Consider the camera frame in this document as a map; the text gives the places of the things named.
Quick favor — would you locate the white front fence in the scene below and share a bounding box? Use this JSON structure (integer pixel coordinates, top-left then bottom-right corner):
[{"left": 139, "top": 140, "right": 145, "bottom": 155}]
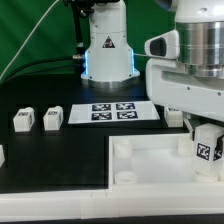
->
[{"left": 0, "top": 183, "right": 224, "bottom": 222}]

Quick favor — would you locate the white left block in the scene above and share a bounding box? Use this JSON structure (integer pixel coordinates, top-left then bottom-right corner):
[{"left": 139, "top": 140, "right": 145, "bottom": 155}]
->
[{"left": 0, "top": 145, "right": 5, "bottom": 168}]

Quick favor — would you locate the black cable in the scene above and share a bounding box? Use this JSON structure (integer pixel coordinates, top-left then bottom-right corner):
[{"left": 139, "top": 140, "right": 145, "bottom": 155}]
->
[{"left": 0, "top": 56, "right": 84, "bottom": 86}]

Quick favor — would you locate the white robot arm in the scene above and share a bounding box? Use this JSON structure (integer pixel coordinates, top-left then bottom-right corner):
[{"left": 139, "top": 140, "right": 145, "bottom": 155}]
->
[{"left": 85, "top": 0, "right": 224, "bottom": 122}]

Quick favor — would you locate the white square tabletop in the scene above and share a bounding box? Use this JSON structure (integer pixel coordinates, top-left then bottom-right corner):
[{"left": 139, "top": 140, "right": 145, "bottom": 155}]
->
[{"left": 109, "top": 134, "right": 224, "bottom": 195}]

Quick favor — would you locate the white cable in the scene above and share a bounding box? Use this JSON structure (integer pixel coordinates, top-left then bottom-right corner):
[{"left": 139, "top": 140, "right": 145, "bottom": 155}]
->
[{"left": 0, "top": 0, "right": 61, "bottom": 83}]

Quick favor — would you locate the white marker sheet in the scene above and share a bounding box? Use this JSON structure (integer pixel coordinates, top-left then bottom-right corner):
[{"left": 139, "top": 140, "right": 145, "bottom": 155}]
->
[{"left": 68, "top": 101, "right": 160, "bottom": 124}]

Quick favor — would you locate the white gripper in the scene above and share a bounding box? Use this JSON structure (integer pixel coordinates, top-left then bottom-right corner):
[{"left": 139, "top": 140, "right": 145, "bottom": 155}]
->
[{"left": 144, "top": 29, "right": 224, "bottom": 140}]

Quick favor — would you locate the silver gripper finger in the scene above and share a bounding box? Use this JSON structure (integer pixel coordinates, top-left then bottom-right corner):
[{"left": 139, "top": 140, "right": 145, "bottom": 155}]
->
[{"left": 214, "top": 135, "right": 224, "bottom": 160}]

